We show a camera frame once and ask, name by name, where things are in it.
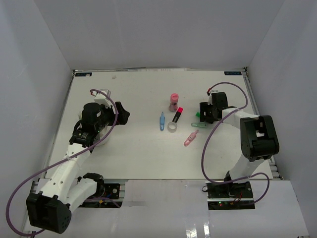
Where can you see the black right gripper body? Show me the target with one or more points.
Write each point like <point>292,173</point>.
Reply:
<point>211,118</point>

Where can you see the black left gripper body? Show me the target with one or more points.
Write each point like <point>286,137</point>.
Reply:
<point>108,116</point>

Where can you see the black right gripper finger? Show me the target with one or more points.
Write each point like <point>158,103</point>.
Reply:
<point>204,116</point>
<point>204,107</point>

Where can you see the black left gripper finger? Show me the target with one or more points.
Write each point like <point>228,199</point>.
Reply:
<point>122,113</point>
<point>121,120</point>

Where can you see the green correction tape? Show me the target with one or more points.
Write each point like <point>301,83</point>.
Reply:
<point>199,124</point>

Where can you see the pink black highlighter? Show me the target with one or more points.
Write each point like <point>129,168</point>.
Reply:
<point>177,115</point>

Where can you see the clear tape roll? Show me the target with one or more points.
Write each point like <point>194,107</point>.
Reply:
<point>172,127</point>

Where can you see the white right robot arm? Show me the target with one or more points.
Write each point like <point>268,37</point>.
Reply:
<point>258,138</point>

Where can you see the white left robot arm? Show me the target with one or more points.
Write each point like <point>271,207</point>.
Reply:
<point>52,207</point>

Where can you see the pink correction tape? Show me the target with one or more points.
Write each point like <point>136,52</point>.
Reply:
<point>190,138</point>

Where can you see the pink glue stick bottle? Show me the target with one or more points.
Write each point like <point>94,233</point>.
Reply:
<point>173,107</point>

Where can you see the blue correction tape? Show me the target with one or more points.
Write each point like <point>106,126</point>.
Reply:
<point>161,121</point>

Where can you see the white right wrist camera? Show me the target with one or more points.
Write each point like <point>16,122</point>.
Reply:
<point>212,94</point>

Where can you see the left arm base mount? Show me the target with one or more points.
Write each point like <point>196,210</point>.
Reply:
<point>107,196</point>

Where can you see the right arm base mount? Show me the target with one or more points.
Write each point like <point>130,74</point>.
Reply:
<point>232,196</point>

